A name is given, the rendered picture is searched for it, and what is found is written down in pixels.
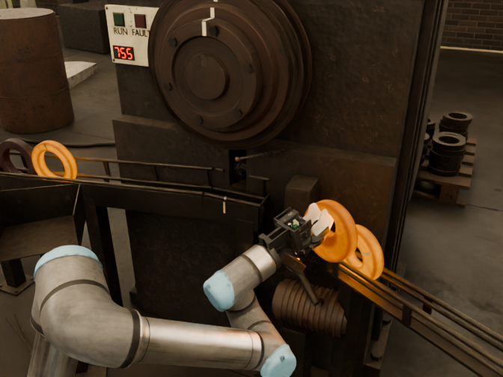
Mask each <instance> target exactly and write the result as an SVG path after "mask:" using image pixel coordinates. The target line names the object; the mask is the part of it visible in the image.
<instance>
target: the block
mask: <svg viewBox="0 0 503 377"><path fill-rule="evenodd" d="M318 190H319V180H318V178H316V177H310V176H305V175H301V174H296V175H294V177H293V178H292V179H291V181H290V182H289V183H288V184H287V186H286V188H285V199H284V210H286V209H287V208H289V207H291V210H293V209H295V210H296V211H297V212H299V215H300V216H301V217H304V216H305V212H306V210H307V209H308V207H309V206H310V205H311V204H312V203H316V202H317V200H318ZM308 253H309V251H308V252H306V253H305V254H300V255H298V256H297V255H295V254H294V256H297V257H302V258H305V257H307V255H308Z"/></svg>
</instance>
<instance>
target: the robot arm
mask: <svg viewBox="0 0 503 377"><path fill-rule="evenodd" d="M286 212H287V214H286V215H285V216H283V217H282V218H280V219H279V217H280V216H281V215H283V214H284V213H286ZM273 220H274V223H275V230H274V231H272V232H271V233H270V234H269V235H267V236H266V235H265V234H263V233H262V234H260V235H259V237H258V238H259V241H260V242H259V243H257V244H256V245H254V246H252V247H251V248H250V249H248V250H247V251H246V252H244V253H243V254H241V255H240V256H238V258H236V259H235V260H233V261H232V262H230V263H229V264H227V265H226V266H225V267H224V268H222V269H221V270H218V271H217V272H216V273H215V274H214V275H213V276H212V277H211V278H209V279H208V280H207V281H205V283H204V292H205V294H206V296H207V297H208V299H209V301H210V302H211V304H212V305H213V306H214V307H215V308H216V309H217V310H219V311H221V312H222V311H225V312H226V314H227V316H228V319H229V321H230V325H231V328H227V327H222V326H215V325H204V324H198V323H191V322H180V321H174V320H167V319H156V318H150V317H143V316H141V315H140V313H139V312H138V311H137V310H134V309H129V308H124V307H121V306H119V305H117V304H116V303H114V302H113V301H112V297H111V295H110V292H109V288H108V286H107V283H106V279H105V277H104V274H103V266H102V264H101V262H100V261H99V260H98V258H97V256H96V254H95V253H94V252H92V251H91V250H89V249H87V248H84V247H82V246H78V245H65V246H61V247H58V248H55V249H53V250H52V251H50V252H49V253H46V254H44V255H43V256H42V257H41V258H40V260H39V261H38V262H37V265H36V267H35V272H34V281H35V283H36V289H35V294H34V301H33V305H32V309H31V317H30V321H31V326H32V327H33V329H34V330H35V331H36V336H35V340H34V347H33V350H32V354H31V361H30V365H29V369H28V375H27V377H74V376H75V373H76V368H77V364H78V361H82V362H85V363H88V364H93V365H97V366H101V367H111V368H123V369H126V368H128V367H130V366H131V365H132V364H133V363H144V364H167V365H178V366H190V367H212V368H224V369H235V370H258V371H260V374H261V376H262V377H290V376H291V374H292V373H293V371H294V370H295V368H296V358H295V356H294V354H293V353H292V352H291V350H290V347H289V345H288V344H286V343H285V341H284V340H283V338H282V337H281V335H280V334H279V333H278V331H277V330H276V329H275V327H274V325H273V324H272V323H271V321H270V320H269V318H268V317H267V315H266V314H265V313H264V311H263V310H262V308H261V307H260V305H259V304H258V301H257V298H256V295H255V293H254V290H253V289H254V288H255V287H256V286H258V285H259V284H260V283H262V282H263V281H265V280H266V279H267V278H268V277H269V276H271V275H272V274H274V273H275V270H276V269H278V268H279V267H281V264H283V265H285V266H286V268H288V269H289V270H290V271H291V272H294V273H298V274H302V272H303V270H304V269H305V267H306V266H305V265H304V264H303V262H302V261H301V260H300V259H299V258H298V257H294V254H295V255H297V256H298V255H300V254H305V253H306V252H308V251H310V250H311V251H313V250H314V249H315V248H316V247H317V246H319V245H321V244H322V243H323V242H324V240H325V239H326V237H327V235H328V234H329V230H330V229H331V227H332V224H333V221H334V220H333V218H332V216H331V215H330V214H329V213H328V212H327V210H326V209H324V210H323V211H320V209H319V208H318V206H317V204H316V203H312V204H311V205H310V206H309V208H308V213H307V215H306V216H304V217H301V216H300V215H299V212H297V211H296V210H295V209H293V210H291V207H289V208H287V209H286V210H285V211H283V212H282V213H281V214H279V215H277V216H276V217H275V218H274V219H273ZM311 234H312V235H311ZM285 252H287V253H289V254H291V255H293V256H290V255H289V254H287V253H285Z"/></svg>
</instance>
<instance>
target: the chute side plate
mask: <svg viewBox="0 0 503 377"><path fill-rule="evenodd" d="M67 184H76V183H72V182H65V181H57V180H43V179H36V178H28V177H15V176H7V175H0V191H2V190H11V189H26V188H35V187H44V186H59V185H67ZM81 187H82V194H83V197H85V198H89V199H92V200H94V201H95V205H96V206H104V207H110V208H116V209H128V210H134V211H140V212H152V213H158V214H164V215H175V216H181V217H187V218H199V219H205V220H208V221H214V222H218V223H221V224H227V225H231V226H234V227H236V226H237V221H236V219H240V220H244V221H250V222H253V223H254V231H256V232H258V231H259V208H257V207H253V206H246V205H243V204H239V203H233V202H230V201H226V200H220V199H215V198H211V197H205V196H203V198H202V196H200V195H193V194H179V193H172V192H164V191H151V190H143V189H136V188H122V187H114V186H101V185H93V184H86V183H81ZM223 202H225V213H224V210H223Z"/></svg>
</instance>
